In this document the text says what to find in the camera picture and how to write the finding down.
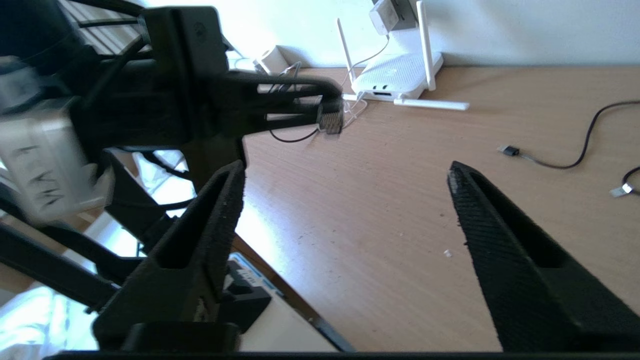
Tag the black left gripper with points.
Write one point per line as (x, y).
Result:
(180, 90)

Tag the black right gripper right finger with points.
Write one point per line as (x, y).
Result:
(530, 310)

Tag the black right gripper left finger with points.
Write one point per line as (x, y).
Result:
(190, 280)

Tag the white power adapter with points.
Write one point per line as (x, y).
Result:
(384, 17)

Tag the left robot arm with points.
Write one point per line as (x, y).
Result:
(30, 25)

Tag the white router with antennas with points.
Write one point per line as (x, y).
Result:
(395, 75)

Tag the white paper roll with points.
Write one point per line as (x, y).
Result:
(272, 61)

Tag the white and black robot torso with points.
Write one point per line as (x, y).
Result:
(280, 330)

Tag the grey wall socket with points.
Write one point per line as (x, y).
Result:
(407, 12)

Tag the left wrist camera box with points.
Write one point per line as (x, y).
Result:
(45, 150)

